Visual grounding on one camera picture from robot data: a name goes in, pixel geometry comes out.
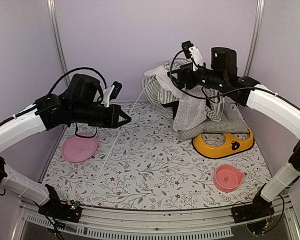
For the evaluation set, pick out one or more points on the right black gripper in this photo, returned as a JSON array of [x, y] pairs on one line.
[[184, 70]]

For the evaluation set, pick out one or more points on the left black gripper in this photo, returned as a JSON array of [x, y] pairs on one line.
[[113, 119]]

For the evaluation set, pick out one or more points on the striped pet tent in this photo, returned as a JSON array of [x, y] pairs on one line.
[[186, 111]]

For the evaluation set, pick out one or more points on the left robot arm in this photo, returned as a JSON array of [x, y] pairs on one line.
[[84, 101]]

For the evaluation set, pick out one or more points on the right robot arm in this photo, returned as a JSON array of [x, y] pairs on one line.
[[222, 76]]

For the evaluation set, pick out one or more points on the floral table mat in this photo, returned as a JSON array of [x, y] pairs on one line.
[[145, 166]]

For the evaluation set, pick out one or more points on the pink plate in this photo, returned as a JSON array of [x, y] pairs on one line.
[[79, 149]]

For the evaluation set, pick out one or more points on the green checkered cushion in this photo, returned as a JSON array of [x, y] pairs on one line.
[[231, 122]]

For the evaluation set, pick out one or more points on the yellow double bowl holder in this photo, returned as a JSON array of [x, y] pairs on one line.
[[231, 146]]

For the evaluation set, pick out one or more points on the pink bowl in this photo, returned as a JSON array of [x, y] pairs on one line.
[[227, 178]]

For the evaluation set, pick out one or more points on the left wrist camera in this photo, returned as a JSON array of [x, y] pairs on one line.
[[111, 93]]

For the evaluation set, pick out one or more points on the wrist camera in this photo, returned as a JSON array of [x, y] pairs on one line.
[[192, 52], [111, 93]]

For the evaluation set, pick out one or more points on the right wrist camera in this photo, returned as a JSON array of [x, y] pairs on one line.
[[192, 52]]

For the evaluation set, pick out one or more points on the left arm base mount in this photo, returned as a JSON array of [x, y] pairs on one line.
[[61, 211]]

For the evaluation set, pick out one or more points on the front aluminium rail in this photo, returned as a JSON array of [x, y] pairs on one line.
[[217, 223]]

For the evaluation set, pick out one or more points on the right aluminium frame post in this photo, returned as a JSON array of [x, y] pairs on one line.
[[258, 19]]

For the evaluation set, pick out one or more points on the aluminium frame post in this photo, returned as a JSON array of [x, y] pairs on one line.
[[258, 19], [52, 13]]

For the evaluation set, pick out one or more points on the left aluminium frame post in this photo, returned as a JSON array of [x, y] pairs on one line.
[[52, 13]]

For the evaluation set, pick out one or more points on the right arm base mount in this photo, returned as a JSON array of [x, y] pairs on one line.
[[252, 212]]

